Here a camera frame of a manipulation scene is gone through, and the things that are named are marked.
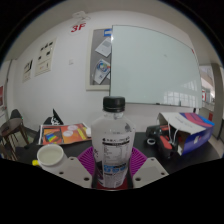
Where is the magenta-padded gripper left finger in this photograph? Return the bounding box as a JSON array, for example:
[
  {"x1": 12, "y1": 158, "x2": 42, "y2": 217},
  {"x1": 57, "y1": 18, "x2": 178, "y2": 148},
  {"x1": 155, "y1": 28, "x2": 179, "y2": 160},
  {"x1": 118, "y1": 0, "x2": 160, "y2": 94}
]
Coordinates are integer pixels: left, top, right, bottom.
[{"x1": 53, "y1": 146, "x2": 98, "y2": 189}]

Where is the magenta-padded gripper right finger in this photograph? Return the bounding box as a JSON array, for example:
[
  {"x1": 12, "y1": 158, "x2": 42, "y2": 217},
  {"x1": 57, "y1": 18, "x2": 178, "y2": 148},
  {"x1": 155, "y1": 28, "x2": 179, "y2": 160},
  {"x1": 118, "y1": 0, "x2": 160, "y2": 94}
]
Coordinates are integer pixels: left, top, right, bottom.
[{"x1": 128, "y1": 147, "x2": 170, "y2": 189}]

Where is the clear black-capped water bottle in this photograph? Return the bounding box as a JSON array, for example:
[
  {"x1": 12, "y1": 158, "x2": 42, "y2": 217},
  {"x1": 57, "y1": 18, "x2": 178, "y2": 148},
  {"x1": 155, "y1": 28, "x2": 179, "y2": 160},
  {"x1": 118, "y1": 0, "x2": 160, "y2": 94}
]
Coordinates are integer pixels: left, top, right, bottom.
[{"x1": 90, "y1": 95, "x2": 137, "y2": 190}]

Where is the flat round red coaster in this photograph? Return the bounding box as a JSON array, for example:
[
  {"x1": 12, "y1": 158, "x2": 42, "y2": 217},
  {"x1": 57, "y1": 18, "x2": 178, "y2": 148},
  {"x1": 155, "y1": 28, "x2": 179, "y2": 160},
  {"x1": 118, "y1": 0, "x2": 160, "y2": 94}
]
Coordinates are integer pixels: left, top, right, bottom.
[{"x1": 92, "y1": 176, "x2": 134, "y2": 191}]

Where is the black and red power tool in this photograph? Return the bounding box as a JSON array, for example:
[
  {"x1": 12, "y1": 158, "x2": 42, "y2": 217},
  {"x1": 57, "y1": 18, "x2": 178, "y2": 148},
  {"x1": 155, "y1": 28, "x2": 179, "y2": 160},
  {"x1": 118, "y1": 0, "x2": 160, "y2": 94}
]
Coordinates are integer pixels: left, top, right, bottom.
[{"x1": 145, "y1": 124, "x2": 178, "y2": 158}]

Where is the orange colourful booklet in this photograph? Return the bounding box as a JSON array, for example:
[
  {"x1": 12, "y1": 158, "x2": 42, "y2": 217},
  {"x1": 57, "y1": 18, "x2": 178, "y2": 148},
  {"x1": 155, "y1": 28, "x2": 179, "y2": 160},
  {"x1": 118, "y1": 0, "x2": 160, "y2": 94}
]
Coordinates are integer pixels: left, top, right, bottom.
[{"x1": 38, "y1": 122, "x2": 92, "y2": 146}]

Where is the black jacket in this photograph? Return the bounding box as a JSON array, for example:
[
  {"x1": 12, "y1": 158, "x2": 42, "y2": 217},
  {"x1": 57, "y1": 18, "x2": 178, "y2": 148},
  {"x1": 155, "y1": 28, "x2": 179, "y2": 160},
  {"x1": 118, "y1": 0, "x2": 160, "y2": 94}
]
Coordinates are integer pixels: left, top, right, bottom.
[{"x1": 43, "y1": 108, "x2": 64, "y2": 127}]

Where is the blue and purple paper bag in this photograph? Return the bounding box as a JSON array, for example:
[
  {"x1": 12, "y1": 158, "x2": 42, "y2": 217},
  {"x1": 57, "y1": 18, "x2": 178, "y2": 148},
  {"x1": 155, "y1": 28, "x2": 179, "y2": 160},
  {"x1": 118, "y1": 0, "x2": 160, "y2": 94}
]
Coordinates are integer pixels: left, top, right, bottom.
[{"x1": 158, "y1": 111, "x2": 216, "y2": 157}]

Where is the round brown side table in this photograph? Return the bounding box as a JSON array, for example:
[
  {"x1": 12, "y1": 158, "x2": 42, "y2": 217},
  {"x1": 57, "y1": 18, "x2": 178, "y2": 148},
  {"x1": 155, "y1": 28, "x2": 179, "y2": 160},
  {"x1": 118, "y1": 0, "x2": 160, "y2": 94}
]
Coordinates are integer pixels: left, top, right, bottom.
[{"x1": 0, "y1": 117, "x2": 30, "y2": 158}]

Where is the dark grey chair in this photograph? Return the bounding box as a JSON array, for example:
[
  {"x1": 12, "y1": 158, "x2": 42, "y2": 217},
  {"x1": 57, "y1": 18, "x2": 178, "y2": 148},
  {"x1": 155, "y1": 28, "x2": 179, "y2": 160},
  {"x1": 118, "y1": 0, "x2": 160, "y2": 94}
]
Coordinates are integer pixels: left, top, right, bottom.
[{"x1": 9, "y1": 109, "x2": 24, "y2": 121}]

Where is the large whiteboard on stand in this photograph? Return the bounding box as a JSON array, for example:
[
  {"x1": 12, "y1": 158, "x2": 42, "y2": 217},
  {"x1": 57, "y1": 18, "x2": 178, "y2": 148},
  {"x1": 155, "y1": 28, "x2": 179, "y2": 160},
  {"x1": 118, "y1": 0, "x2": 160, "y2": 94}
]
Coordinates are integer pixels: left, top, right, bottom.
[{"x1": 109, "y1": 24, "x2": 204, "y2": 110}]

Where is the grey pin board with papers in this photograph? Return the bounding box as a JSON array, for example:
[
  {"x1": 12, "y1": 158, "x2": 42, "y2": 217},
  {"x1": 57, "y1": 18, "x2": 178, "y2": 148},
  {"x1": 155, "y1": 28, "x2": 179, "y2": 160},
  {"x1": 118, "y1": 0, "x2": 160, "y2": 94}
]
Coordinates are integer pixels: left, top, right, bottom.
[{"x1": 85, "y1": 28, "x2": 113, "y2": 92}]

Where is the red floor number sign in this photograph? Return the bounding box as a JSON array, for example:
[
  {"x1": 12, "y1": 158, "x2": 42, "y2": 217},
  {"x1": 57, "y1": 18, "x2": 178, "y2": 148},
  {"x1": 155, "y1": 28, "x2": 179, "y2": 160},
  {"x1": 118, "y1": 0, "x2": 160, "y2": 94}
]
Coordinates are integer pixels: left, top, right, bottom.
[{"x1": 69, "y1": 21, "x2": 88, "y2": 35}]

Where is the white ceiling fixture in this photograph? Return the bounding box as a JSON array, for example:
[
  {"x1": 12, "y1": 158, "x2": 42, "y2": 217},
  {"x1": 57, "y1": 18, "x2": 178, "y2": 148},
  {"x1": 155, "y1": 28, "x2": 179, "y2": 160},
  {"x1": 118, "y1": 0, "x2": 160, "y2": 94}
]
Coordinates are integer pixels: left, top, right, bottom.
[{"x1": 72, "y1": 10, "x2": 91, "y2": 22}]

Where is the white mug with yellow handle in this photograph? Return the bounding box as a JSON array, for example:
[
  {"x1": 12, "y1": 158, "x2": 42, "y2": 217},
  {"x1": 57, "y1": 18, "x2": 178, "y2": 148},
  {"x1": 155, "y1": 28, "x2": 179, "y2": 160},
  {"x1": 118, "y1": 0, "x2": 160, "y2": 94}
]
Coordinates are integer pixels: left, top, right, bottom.
[{"x1": 32, "y1": 143, "x2": 70, "y2": 174}]

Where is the small white wall poster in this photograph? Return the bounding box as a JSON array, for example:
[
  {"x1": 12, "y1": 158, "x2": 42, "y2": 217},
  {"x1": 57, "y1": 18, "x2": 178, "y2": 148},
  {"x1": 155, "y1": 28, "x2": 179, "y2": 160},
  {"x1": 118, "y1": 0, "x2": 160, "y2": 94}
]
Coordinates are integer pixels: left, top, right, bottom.
[{"x1": 22, "y1": 59, "x2": 34, "y2": 83}]

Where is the large white wall poster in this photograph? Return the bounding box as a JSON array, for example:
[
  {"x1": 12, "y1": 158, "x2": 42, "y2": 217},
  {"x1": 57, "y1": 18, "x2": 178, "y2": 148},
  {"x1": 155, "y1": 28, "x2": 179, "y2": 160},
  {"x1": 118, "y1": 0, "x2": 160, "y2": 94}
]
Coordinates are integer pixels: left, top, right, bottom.
[{"x1": 34, "y1": 38, "x2": 57, "y2": 77}]

